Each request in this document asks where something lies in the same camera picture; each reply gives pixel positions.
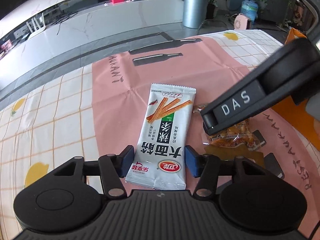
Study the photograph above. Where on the clear peanut snack bag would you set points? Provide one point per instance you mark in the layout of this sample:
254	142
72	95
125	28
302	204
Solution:
232	137

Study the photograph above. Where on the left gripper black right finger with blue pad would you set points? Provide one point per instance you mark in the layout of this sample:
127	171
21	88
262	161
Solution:
205	167

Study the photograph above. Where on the pink small appliance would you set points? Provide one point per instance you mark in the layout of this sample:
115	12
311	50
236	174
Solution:
242	22

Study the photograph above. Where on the silver trash can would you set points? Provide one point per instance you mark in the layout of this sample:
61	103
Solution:
194	13

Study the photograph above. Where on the orange cardboard box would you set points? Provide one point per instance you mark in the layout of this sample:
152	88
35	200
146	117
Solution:
301	108

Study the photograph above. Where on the blue water jug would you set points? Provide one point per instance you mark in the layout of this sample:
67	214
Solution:
249	8

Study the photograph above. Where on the white tv cabinet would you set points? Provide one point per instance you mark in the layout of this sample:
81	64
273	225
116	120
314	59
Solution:
87	26

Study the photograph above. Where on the white spicy strip snack pack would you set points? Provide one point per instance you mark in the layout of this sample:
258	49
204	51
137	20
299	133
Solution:
159	161

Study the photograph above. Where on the pink paper table runner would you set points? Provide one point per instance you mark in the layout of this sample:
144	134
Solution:
120	93

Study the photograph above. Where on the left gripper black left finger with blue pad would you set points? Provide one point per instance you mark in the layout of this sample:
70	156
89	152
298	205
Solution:
112	168

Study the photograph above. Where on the white wifi router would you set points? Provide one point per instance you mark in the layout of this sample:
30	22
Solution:
36	25

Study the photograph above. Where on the checkered lemon tablecloth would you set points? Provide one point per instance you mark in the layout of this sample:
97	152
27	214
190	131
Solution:
43	128

